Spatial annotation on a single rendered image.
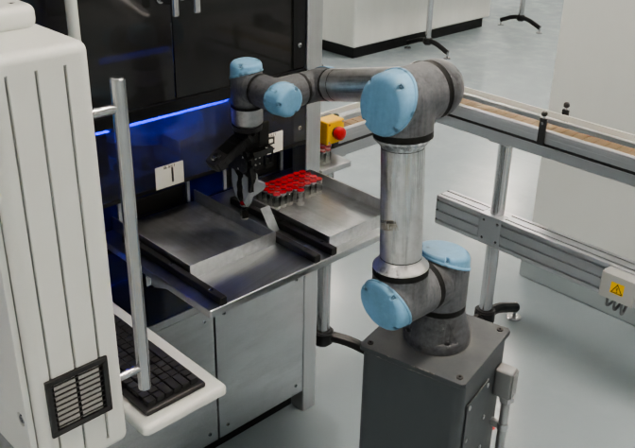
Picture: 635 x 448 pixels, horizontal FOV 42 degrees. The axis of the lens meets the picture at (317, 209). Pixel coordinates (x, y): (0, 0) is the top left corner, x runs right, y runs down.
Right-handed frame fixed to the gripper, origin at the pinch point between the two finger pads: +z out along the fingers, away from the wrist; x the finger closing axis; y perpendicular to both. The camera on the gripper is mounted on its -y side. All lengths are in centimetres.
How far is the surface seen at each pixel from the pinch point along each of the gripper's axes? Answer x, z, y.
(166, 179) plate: 18.7, -1.8, -9.8
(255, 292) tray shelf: -21.7, 10.5, -12.4
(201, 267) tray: -8.0, 8.3, -17.6
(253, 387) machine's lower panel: 17, 79, 15
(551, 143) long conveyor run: -11, 12, 116
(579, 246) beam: -25, 47, 121
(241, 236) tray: 1.3, 11.0, 0.4
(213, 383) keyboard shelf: -35, 16, -34
